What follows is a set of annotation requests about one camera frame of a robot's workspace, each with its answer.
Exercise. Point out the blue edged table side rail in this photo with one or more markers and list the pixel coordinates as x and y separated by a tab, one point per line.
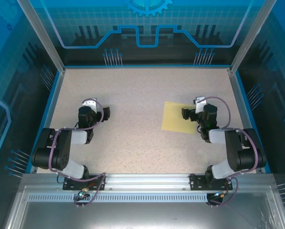
47	119
244	107

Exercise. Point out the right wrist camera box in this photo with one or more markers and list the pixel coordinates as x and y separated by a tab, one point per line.
200	105

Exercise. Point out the yellow power connector plug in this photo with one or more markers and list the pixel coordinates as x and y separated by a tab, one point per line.
83	192
221	194

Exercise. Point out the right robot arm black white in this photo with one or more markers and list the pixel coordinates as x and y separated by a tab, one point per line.
235	148

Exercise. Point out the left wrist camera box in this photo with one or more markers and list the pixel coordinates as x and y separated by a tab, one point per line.
90	104

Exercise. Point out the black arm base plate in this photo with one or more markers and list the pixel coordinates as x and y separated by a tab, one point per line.
69	184
197	182

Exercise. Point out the aluminium mounting rail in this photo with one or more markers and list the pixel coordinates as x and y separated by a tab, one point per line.
145	181

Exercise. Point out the aluminium frame post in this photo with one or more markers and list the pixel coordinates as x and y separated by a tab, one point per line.
251	35
43	35

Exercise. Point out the yellow square paper sheet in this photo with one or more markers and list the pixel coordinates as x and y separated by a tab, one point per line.
172	119

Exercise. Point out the grey sheet metal tray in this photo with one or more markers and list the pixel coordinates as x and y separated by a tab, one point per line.
145	217

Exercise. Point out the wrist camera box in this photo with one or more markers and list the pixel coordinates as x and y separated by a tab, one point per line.
200	105
90	104

